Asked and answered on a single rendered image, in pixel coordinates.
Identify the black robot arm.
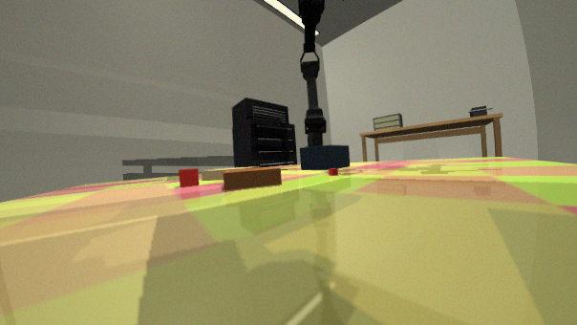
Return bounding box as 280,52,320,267
298,0,326,147

